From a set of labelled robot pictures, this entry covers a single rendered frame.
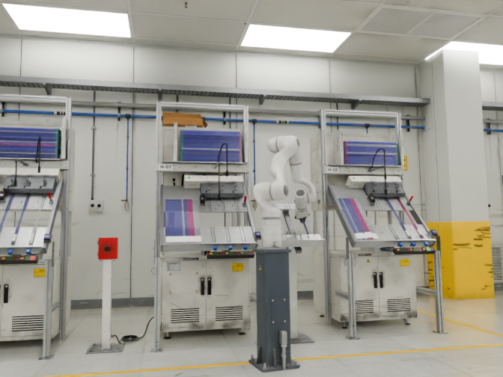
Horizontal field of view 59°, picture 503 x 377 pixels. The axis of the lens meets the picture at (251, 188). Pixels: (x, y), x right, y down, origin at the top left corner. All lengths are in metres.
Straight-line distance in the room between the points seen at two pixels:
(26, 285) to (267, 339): 1.81
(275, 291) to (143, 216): 2.72
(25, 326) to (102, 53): 3.17
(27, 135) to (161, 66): 2.17
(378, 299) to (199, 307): 1.49
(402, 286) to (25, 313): 2.96
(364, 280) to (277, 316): 1.33
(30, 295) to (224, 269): 1.41
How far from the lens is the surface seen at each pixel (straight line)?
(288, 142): 2.98
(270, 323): 2.79
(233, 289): 3.61
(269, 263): 2.74
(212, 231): 3.36
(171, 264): 3.54
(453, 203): 5.77
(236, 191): 3.66
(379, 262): 3.99
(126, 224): 5.19
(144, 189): 5.21
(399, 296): 4.10
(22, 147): 3.87
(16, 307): 3.70
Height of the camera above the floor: 0.81
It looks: 5 degrees up
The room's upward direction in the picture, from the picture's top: 1 degrees counter-clockwise
